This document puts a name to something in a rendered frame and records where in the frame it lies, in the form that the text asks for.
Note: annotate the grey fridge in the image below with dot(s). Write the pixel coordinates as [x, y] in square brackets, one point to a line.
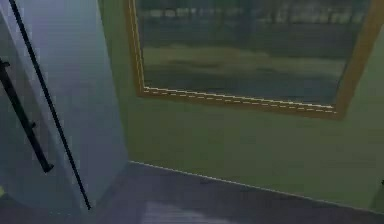
[73, 100]

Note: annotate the gold framed landscape painting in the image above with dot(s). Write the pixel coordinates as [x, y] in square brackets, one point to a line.
[240, 60]

